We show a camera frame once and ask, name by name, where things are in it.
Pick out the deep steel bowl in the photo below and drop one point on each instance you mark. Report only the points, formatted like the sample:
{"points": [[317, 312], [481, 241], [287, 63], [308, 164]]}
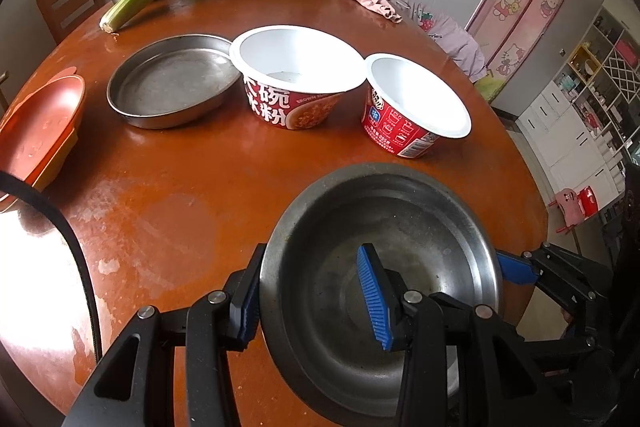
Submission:
{"points": [[349, 280]]}

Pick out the small red paper noodle bowl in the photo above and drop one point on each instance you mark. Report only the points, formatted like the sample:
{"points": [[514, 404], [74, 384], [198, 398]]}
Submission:
{"points": [[408, 108]]}

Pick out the pink child stool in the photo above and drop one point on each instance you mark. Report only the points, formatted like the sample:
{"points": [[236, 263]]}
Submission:
{"points": [[576, 207]]}

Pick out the large red paper noodle bowl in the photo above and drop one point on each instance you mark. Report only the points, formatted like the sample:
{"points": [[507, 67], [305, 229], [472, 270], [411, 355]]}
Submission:
{"points": [[293, 75]]}

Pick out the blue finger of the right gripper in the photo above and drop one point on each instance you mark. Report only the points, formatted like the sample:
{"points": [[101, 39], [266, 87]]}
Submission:
{"points": [[516, 270]]}

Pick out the brown wooden slat chair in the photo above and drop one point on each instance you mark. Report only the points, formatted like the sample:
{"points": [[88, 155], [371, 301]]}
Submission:
{"points": [[63, 16]]}

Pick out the pink clothing on chair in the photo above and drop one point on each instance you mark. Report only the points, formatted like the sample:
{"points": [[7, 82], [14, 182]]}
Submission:
{"points": [[449, 35]]}

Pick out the orange bear-shaped plate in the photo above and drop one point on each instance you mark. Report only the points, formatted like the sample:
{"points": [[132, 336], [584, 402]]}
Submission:
{"points": [[51, 108]]}

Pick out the shallow steel round pan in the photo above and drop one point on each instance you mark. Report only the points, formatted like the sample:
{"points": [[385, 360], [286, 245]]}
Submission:
{"points": [[173, 81]]}

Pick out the pink Hello Kitty cabinet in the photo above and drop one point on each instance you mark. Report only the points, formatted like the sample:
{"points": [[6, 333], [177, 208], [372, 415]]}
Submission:
{"points": [[530, 1]]}

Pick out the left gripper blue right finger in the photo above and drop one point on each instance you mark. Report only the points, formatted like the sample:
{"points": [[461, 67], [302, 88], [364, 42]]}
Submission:
{"points": [[383, 291]]}

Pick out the yellow shell-shaped plate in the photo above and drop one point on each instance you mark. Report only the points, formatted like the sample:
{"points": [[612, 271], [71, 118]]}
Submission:
{"points": [[36, 161]]}

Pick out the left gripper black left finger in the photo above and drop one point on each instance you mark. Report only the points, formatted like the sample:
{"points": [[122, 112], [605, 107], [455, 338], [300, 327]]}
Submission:
{"points": [[244, 308]]}

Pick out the white shelf cabinet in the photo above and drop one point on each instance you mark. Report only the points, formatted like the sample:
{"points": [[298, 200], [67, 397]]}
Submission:
{"points": [[584, 126]]}

